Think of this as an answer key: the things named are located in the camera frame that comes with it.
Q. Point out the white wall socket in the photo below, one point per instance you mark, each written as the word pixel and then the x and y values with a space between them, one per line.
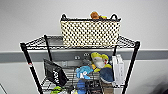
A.
pixel 86 54
pixel 77 57

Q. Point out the black bag with white print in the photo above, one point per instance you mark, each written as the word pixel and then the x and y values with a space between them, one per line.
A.
pixel 55 75

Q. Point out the pale basket with dark spots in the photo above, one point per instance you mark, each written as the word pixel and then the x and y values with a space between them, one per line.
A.
pixel 90 33

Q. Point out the small brown cardboard box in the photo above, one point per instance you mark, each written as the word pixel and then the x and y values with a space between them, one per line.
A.
pixel 107 90

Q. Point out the black white stacked boxes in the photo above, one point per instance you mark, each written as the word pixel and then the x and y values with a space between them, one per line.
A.
pixel 94 87

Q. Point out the tall white box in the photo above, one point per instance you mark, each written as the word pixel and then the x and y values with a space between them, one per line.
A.
pixel 118 70

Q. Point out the lime green toy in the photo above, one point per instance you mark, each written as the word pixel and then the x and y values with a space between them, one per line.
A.
pixel 56 90

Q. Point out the orange brown plush horse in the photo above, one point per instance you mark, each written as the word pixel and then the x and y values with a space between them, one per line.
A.
pixel 96 15

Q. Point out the long grey wall band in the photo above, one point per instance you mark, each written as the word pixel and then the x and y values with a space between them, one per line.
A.
pixel 150 55

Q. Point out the yellow white blue plush toy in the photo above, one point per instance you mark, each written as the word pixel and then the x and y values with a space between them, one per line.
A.
pixel 100 62

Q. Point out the blue round toy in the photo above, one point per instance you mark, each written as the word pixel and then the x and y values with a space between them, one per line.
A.
pixel 81 86

